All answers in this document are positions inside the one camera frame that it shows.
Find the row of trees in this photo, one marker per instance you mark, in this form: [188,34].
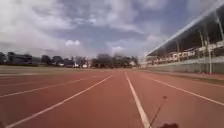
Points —
[106,61]

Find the red running track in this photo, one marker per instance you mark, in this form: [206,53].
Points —
[106,103]

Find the grandstand with roof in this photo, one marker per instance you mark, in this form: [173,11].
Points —
[196,50]

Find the low building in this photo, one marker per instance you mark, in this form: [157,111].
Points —
[16,59]

